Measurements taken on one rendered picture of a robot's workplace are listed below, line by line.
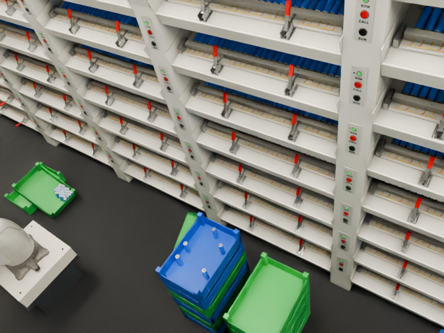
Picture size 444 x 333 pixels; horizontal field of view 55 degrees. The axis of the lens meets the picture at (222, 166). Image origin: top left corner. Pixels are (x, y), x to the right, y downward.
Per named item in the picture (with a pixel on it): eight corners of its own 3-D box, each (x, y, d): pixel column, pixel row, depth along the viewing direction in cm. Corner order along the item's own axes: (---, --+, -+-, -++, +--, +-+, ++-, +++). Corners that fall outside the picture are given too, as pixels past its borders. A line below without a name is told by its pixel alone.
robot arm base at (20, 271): (24, 286, 191) (17, 281, 187) (-1, 261, 203) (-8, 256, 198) (55, 256, 199) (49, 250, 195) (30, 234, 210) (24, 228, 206)
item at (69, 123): (104, 148, 244) (89, 137, 232) (39, 118, 272) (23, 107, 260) (122, 119, 248) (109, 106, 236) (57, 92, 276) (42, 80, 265)
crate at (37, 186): (77, 194, 259) (75, 189, 252) (53, 219, 249) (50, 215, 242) (39, 167, 263) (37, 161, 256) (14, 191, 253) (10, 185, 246)
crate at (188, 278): (201, 302, 159) (197, 294, 153) (160, 279, 168) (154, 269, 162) (242, 240, 173) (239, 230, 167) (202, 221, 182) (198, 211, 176)
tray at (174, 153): (191, 168, 196) (184, 159, 188) (102, 129, 225) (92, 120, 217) (213, 131, 201) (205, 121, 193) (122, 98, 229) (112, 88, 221)
